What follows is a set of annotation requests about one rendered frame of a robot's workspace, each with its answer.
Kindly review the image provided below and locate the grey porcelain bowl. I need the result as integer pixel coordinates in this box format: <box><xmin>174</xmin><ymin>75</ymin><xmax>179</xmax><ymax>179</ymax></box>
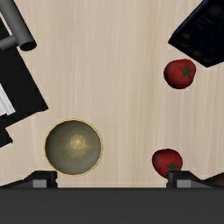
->
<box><xmin>44</xmin><ymin>118</ymin><xmax>104</xmax><ymax>178</ymax></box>

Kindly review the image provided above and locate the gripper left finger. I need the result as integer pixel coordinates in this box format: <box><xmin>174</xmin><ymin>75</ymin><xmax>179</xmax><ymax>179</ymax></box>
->
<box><xmin>0</xmin><ymin>170</ymin><xmax>59</xmax><ymax>189</ymax></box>

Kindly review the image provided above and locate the red tomato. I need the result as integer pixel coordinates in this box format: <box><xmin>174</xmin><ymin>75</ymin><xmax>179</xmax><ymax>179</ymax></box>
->
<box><xmin>151</xmin><ymin>148</ymin><xmax>184</xmax><ymax>179</ymax></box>
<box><xmin>163</xmin><ymin>59</ymin><xmax>197</xmax><ymax>90</ymax></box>

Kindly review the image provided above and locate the dark blue cereal box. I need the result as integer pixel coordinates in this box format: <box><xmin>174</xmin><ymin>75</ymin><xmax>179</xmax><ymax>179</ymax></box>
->
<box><xmin>167</xmin><ymin>0</ymin><xmax>224</xmax><ymax>68</ymax></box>

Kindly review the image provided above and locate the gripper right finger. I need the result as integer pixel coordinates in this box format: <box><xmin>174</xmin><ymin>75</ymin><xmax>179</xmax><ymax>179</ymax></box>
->
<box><xmin>165</xmin><ymin>170</ymin><xmax>224</xmax><ymax>189</ymax></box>

